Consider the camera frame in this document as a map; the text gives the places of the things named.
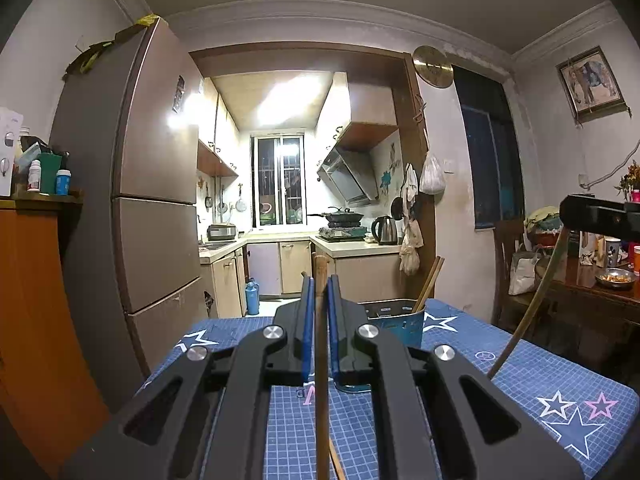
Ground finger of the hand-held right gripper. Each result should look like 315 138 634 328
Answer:
559 194 640 241

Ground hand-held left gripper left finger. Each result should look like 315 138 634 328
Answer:
60 272 317 480

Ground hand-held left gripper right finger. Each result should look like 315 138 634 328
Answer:
326 275 586 480

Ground teal slotted utensil holder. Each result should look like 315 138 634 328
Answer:
334 299 426 393

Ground brown bamboo chopstick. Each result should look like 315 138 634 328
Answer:
411 256 441 313
487 227 571 380
417 258 445 313
311 252 331 480

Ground dried flowers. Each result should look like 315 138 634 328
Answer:
615 160 640 201

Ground beige lower kitchen cabinets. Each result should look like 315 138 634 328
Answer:
199 232 416 318

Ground metal bowl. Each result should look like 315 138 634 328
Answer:
595 267 640 289

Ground dark wooden side table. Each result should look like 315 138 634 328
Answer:
537 255 640 376

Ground dark wooden chair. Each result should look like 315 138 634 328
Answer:
492 217 566 336

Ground gas stove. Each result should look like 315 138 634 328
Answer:
317 225 368 241

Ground steel electric kettle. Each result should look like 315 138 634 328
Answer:
371 215 399 246

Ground white hanging cloth bags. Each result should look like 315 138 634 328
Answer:
399 162 423 276

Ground black wok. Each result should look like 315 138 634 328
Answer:
306 206 366 226

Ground dark room window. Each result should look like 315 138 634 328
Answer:
452 65 526 231

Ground barred kitchen window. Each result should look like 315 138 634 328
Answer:
251 134 306 228

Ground steel range hood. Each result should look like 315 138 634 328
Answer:
316 146 379 206

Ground white hanging plastic bag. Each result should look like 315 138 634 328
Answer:
419 154 447 195

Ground blue star-print tablecloth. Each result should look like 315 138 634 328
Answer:
135 299 636 480

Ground silver refrigerator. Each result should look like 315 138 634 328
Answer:
50 17 206 411

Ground short upper kitchen cabinet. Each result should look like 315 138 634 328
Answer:
315 72 401 152

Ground long upper kitchen cabinet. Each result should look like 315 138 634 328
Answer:
196 92 241 178

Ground orange wooden cabinet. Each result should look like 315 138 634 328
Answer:
0 192 111 478

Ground green box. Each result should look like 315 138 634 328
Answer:
37 152 63 195

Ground dark green cloth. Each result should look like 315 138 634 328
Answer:
62 12 161 81

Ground white wall cable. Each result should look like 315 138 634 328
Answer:
580 135 640 193

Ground framed wall picture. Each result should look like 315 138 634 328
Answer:
556 46 630 123

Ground golden wall clock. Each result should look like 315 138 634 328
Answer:
412 45 454 89

